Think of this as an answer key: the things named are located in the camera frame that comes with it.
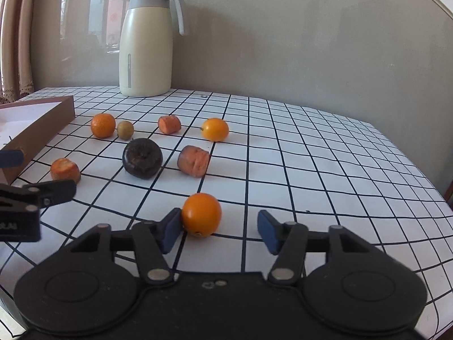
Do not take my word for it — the cream thermos jug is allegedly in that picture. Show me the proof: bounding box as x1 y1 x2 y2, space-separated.
119 0 187 97

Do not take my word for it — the large carrot piece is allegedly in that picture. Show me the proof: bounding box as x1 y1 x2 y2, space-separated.
177 145 211 178

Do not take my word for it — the small tangerine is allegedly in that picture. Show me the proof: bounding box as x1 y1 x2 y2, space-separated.
91 113 116 138

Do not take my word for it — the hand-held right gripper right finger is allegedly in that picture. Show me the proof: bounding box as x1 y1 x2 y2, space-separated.
257 209 374 286

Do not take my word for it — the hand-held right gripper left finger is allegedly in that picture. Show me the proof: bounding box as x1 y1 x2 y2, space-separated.
69 208 183 286

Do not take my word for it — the checked white tablecloth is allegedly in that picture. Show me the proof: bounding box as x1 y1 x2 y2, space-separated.
0 86 453 340

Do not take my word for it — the small carrot piece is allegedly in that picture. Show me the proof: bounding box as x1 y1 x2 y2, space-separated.
158 115 182 135

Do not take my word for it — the white shallow cardboard box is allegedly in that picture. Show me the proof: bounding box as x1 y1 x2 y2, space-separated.
0 95 76 184

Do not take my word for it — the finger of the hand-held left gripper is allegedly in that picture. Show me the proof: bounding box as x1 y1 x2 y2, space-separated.
0 150 24 168
0 179 77 211

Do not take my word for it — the round orange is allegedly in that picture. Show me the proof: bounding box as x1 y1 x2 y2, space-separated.
181 193 222 237
201 118 229 142

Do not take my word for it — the beige curtain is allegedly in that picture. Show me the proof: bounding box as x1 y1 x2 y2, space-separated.
0 0 40 102

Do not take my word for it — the dark round fruit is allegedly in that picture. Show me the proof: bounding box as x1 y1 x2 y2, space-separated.
122 138 164 180

